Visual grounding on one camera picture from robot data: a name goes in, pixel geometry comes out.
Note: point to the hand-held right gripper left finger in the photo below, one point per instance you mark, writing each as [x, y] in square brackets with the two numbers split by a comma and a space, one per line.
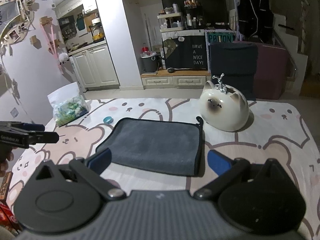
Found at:
[101, 159]

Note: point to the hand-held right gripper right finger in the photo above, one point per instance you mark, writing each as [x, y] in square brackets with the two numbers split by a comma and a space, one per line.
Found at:
[217, 161]

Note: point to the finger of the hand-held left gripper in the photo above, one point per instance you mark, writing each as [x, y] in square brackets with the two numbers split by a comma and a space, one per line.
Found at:
[33, 126]
[45, 137]

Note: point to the grey towel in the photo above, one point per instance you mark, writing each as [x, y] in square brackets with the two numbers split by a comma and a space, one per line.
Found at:
[155, 142]

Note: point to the person's left hand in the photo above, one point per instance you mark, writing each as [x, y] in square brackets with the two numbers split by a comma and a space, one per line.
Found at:
[5, 166]

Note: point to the clear plastic bag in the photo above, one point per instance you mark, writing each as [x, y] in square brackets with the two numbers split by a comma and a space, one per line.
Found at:
[68, 107]

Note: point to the white cat-shaped ceramic jar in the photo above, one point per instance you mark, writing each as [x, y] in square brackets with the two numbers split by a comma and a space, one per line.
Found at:
[225, 112]

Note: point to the wooden box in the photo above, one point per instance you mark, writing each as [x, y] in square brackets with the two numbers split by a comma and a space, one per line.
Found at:
[5, 186]

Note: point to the rabbit printed blanket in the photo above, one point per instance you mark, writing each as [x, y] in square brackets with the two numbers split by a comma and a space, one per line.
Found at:
[275, 142]

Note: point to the white plush toy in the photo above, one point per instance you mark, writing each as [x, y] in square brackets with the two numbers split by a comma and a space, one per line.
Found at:
[64, 57]

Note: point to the silver rabbit ornament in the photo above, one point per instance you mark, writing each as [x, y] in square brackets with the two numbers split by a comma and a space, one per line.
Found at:
[220, 85]

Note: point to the red packet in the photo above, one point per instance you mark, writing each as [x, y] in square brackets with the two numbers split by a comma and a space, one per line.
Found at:
[7, 216]

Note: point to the white kitchen cabinet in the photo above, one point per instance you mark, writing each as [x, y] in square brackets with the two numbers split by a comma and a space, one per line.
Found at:
[95, 65]

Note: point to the white drawer cabinet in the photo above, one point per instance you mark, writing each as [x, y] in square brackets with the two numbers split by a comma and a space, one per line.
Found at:
[175, 80]

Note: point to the dark blue cloth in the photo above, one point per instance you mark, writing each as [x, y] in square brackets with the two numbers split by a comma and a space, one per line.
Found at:
[233, 62]

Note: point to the grey trash bin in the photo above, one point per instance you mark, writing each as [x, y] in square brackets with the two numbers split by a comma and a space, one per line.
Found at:
[149, 63]

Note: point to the black lettered curtain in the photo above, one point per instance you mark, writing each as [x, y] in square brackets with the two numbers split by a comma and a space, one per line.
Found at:
[186, 52]

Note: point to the teal hanging bag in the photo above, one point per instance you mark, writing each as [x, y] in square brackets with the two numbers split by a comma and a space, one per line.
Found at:
[80, 22]

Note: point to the teal sign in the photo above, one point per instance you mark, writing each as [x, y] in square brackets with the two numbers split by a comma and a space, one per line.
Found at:
[220, 38]

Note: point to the white shelf rack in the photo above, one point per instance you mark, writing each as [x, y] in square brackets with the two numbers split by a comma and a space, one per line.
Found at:
[170, 21]

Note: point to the black bottle rack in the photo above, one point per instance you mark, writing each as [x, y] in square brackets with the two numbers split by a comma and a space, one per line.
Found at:
[193, 15]

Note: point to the black hanging jacket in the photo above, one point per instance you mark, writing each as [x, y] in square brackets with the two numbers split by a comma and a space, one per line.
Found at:
[253, 12]

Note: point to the wall photo collage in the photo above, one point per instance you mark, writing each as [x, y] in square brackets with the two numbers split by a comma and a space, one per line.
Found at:
[15, 17]

